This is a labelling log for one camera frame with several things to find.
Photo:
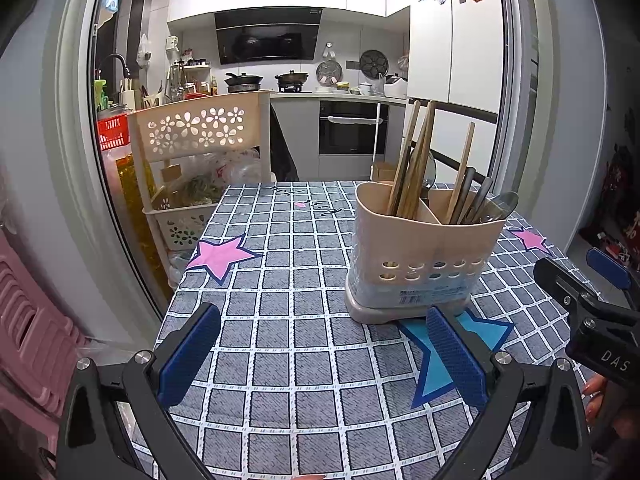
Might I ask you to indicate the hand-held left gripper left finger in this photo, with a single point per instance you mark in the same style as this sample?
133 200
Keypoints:
192 355

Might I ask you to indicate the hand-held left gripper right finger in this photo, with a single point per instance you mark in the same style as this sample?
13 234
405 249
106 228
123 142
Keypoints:
455 355

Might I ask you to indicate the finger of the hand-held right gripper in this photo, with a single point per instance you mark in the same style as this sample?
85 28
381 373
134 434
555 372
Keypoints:
565 287
607 267

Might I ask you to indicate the beige plastic utensil holder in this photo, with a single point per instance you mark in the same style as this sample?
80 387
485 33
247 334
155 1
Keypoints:
400 240

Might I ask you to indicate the person's right hand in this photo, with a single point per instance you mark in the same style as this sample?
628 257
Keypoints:
596 397

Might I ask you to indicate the red printed bags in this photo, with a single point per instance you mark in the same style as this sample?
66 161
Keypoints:
625 220

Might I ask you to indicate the grey checked star tablecloth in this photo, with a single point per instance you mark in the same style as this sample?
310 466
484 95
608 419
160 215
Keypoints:
300 285

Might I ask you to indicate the pink plastic stool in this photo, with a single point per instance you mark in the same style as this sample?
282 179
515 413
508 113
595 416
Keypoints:
30 320

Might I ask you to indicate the plastic bag of vegetables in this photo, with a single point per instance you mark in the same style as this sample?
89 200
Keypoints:
235 165

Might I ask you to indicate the cardboard box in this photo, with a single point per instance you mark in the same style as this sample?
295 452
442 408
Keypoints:
385 171

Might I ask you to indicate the beige flower cutout trolley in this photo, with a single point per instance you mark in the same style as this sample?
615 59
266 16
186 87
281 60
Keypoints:
200 125

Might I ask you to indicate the red plastic crate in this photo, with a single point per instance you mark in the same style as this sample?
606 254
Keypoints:
112 135

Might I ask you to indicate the black built-in oven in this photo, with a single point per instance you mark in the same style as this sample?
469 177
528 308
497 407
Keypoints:
350 135

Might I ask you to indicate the grey kitchen counter cabinet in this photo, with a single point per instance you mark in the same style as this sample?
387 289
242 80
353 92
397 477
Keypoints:
295 130

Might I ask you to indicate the white refrigerator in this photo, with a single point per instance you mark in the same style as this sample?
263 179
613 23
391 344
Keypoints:
470 50

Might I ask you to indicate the white rice cooker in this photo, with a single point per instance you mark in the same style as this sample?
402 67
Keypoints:
395 86

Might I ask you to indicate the countertop seasoning rack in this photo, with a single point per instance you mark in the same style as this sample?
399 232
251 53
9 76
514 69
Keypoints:
192 80

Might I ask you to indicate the black wok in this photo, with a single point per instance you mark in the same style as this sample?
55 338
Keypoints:
243 80

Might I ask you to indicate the white enamel pot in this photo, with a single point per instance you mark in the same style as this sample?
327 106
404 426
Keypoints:
366 89

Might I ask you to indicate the round dark holed pan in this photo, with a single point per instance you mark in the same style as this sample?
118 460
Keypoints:
374 64

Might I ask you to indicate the dark lidded cooking pot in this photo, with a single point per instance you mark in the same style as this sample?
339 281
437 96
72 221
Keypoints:
291 78

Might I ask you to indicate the black kitchen faucet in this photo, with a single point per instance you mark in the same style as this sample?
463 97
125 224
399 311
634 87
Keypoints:
120 57

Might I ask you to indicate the white hanging bag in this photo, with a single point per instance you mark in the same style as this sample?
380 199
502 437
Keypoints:
144 52

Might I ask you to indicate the round grey steamer rack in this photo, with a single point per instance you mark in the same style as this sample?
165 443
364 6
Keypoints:
328 72

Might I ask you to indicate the black range hood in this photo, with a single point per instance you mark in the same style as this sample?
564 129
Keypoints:
265 40

